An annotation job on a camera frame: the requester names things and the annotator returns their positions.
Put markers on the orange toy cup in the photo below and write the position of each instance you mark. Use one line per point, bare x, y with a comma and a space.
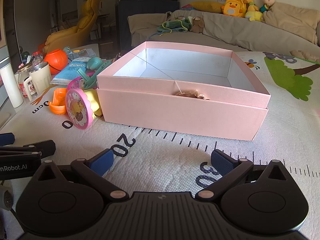
57, 102

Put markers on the clear bottle red cap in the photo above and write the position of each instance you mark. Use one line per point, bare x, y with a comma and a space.
37, 57

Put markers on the yellow duck backpack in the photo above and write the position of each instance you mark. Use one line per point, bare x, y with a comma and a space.
233, 7

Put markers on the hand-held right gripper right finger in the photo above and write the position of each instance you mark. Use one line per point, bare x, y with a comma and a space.
222, 162

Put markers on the plush doll red hair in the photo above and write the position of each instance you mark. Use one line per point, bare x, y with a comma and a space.
267, 1

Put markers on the paper booklet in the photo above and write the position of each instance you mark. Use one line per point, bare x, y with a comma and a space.
87, 53

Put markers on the dark cabinet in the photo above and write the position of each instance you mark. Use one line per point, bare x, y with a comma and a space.
122, 25

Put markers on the beige blanket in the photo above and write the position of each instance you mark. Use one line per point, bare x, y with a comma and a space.
290, 20

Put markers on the pink cardboard box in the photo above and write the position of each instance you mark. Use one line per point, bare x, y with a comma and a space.
175, 115

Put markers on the white tall bottle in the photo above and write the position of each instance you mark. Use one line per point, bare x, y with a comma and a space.
11, 87

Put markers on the printed play mat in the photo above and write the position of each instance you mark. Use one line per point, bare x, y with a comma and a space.
162, 150

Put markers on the pink round toy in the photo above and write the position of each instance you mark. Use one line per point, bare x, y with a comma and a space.
77, 110

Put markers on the brown plush toy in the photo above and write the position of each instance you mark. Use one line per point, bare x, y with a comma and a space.
198, 25

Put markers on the orange ball toy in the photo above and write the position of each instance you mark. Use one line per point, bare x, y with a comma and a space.
56, 61

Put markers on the green clothing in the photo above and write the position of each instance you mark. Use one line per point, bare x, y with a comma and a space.
175, 25

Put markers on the glass jar red label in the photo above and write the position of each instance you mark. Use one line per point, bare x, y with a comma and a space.
23, 86

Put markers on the yellow chair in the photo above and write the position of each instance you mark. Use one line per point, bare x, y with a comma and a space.
82, 25

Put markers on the yellow pillow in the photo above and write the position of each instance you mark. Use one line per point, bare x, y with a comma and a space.
205, 6

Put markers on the blue wipes packet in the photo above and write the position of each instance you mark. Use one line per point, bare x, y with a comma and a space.
67, 71

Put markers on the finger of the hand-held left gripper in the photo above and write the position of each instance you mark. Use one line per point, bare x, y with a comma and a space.
7, 139
42, 148

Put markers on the yellow plush toy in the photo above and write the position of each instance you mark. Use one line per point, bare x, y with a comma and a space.
253, 11

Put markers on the beige sofa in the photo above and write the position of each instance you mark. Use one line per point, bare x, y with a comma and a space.
225, 35

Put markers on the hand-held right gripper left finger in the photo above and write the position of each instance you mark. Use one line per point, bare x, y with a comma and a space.
102, 162

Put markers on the yellow frilly toy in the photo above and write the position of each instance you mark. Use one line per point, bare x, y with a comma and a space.
93, 102

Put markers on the teal plastic toy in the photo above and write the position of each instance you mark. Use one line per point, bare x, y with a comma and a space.
96, 66

